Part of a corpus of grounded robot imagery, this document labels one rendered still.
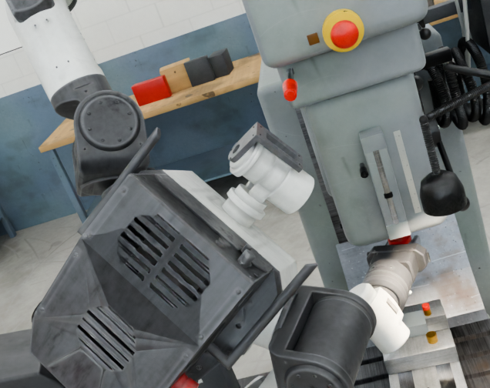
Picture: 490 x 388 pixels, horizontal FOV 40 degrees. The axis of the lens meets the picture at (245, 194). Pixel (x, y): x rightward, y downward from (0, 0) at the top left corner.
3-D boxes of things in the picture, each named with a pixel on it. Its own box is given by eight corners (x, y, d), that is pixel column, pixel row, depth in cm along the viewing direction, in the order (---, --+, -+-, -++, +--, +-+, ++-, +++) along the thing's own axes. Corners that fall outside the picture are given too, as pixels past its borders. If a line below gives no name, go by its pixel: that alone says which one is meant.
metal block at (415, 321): (432, 345, 145) (426, 323, 143) (404, 351, 147) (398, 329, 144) (428, 330, 150) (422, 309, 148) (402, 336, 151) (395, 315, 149)
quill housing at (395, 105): (455, 226, 126) (416, 68, 114) (348, 255, 130) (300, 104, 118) (434, 185, 143) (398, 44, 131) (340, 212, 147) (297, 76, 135)
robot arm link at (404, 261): (424, 234, 131) (411, 269, 122) (434, 275, 135) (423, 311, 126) (363, 239, 138) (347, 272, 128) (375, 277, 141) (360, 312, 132)
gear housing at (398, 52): (431, 69, 110) (417, 11, 107) (290, 113, 115) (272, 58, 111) (399, 29, 141) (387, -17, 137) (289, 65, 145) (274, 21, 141)
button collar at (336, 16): (368, 45, 98) (357, 5, 96) (329, 58, 99) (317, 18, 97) (367, 41, 100) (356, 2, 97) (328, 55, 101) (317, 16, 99)
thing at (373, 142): (411, 235, 123) (382, 132, 115) (390, 240, 124) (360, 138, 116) (407, 225, 127) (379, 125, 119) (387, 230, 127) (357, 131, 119)
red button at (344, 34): (362, 45, 95) (355, 18, 93) (335, 53, 96) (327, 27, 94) (360, 40, 98) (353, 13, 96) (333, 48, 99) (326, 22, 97)
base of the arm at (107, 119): (93, 192, 88) (169, 156, 92) (48, 109, 90) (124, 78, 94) (88, 218, 102) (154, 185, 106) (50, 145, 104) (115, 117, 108)
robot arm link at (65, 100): (49, 81, 93) (93, 166, 91) (109, 58, 96) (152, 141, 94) (50, 112, 104) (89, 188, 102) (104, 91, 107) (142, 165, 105)
